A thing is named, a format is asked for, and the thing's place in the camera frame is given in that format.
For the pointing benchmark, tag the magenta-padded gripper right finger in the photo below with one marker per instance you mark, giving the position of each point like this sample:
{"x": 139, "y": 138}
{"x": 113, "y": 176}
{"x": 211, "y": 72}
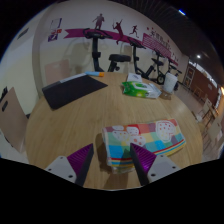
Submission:
{"x": 160, "y": 166}

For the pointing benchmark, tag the ceiling lights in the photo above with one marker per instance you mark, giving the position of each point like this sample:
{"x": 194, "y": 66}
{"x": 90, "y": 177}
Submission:
{"x": 181, "y": 12}

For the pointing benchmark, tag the group of wooden chairs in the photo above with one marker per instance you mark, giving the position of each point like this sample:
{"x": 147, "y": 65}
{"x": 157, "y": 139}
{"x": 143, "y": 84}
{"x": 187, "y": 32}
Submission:
{"x": 213, "y": 130}

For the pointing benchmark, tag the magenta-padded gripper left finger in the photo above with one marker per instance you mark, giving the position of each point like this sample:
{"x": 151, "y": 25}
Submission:
{"x": 63, "y": 166}

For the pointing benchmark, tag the black flat mat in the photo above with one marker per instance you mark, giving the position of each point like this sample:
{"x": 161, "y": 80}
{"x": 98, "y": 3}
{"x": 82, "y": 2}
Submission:
{"x": 73, "y": 91}

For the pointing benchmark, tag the white tissue pack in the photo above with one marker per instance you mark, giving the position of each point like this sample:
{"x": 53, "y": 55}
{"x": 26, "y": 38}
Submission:
{"x": 134, "y": 77}

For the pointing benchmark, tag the magenta wall decal banner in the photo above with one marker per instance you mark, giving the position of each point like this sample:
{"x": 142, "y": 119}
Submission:
{"x": 75, "y": 33}

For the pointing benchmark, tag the green wet wipes pack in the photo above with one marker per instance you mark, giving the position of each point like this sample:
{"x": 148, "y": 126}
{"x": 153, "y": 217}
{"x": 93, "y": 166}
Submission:
{"x": 140, "y": 89}

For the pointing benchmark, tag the brown cardboard cup holder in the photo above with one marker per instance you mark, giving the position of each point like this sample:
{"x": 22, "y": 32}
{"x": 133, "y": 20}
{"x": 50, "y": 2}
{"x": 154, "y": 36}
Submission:
{"x": 165, "y": 95}

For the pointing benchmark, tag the wall poster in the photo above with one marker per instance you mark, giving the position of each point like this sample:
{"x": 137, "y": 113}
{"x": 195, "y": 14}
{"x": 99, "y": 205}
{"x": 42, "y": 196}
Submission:
{"x": 55, "y": 30}

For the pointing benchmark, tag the blue marker with orange cap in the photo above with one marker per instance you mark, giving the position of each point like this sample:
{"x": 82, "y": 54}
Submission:
{"x": 93, "y": 73}

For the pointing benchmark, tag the light wooden chair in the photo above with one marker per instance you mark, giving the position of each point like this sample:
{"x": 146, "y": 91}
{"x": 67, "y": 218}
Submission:
{"x": 11, "y": 120}
{"x": 56, "y": 71}

